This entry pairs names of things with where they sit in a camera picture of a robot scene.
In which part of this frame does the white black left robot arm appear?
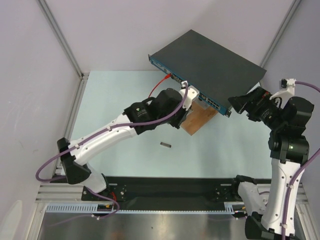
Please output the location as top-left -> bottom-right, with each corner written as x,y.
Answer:
57,86 -> 199,200

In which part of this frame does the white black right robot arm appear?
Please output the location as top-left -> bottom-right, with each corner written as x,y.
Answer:
228,87 -> 314,240

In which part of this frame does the wooden base board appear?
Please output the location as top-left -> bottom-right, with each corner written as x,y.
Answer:
180,101 -> 219,136

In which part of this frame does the silver transceiver module on table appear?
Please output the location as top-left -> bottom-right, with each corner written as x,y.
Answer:
160,142 -> 172,148

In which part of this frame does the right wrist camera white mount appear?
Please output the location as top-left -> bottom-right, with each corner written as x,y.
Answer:
270,78 -> 296,100

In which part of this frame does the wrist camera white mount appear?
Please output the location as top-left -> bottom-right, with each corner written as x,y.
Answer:
179,81 -> 200,111
270,78 -> 296,100

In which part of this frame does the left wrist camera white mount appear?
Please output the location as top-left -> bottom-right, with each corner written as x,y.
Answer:
179,81 -> 200,111

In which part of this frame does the blue black network switch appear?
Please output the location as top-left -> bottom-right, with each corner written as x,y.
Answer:
148,29 -> 267,117

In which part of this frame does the red ethernet cable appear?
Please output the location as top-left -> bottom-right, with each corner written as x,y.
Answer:
147,73 -> 174,99

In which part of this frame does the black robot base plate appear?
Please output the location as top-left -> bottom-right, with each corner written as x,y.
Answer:
79,174 -> 251,211

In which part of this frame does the grey slotted cable duct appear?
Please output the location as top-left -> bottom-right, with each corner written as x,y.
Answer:
46,201 -> 246,215

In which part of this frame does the aluminium frame post left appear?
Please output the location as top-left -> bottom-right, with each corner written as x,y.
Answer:
34,0 -> 90,81

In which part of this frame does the aluminium frame post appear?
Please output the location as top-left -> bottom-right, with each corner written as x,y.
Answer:
259,0 -> 302,68
34,0 -> 90,81

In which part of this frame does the aluminium frame post right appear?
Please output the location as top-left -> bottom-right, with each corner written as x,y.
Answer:
259,0 -> 302,68

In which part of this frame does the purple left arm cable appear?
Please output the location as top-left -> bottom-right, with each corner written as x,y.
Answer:
36,82 -> 189,222

